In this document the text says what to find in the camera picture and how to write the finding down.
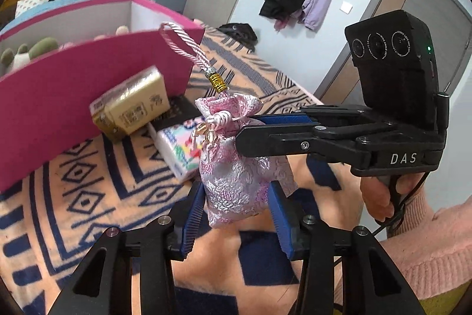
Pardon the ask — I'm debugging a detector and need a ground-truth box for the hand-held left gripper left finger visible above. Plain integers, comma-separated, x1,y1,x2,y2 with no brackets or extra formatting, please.
48,181,207,315

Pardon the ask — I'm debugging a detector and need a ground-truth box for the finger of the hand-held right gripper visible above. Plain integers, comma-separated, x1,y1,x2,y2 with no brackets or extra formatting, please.
235,123,372,169
252,104,374,127

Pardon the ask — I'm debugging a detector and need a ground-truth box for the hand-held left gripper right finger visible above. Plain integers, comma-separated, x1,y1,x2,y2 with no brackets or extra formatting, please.
266,180,419,315

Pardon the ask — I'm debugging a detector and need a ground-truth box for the pink brocade drawstring pouch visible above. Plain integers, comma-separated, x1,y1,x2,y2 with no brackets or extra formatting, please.
159,22,299,228

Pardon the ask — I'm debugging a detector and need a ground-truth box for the floral white tissue packet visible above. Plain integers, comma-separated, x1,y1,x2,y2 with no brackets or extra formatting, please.
157,117,207,182

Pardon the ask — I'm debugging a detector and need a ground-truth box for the black tissue packet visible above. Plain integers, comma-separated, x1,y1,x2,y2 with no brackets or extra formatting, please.
149,94,201,127

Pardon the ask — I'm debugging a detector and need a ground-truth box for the small gold box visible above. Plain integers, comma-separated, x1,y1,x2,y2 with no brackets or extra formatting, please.
89,66,171,144

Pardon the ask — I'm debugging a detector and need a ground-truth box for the pink cardboard box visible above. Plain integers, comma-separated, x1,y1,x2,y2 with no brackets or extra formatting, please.
0,0,206,192

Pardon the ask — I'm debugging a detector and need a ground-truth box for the green frog plush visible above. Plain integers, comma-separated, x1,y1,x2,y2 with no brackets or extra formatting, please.
0,37,60,74

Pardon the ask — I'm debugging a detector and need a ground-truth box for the person's right hand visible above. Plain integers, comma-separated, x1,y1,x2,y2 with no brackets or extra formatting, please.
359,175,398,222

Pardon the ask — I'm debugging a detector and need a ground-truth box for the orange patterned blanket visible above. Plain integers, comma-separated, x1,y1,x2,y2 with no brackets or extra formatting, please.
0,23,373,315

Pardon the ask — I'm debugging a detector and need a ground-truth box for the pile of dark clothes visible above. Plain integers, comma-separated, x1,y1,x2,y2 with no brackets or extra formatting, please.
218,23,259,53

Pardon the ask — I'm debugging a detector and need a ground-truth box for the yellow-green cloth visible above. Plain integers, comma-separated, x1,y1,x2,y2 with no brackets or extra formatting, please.
420,295,465,315

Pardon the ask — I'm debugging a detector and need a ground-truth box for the blue floral duvet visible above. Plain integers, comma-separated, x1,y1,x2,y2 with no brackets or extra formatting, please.
7,0,107,22

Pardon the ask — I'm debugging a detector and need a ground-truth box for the white patterned pillow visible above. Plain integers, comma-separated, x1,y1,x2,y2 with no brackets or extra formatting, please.
15,0,54,18

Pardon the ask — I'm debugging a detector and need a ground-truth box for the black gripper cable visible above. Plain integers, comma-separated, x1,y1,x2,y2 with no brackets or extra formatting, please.
332,169,428,315

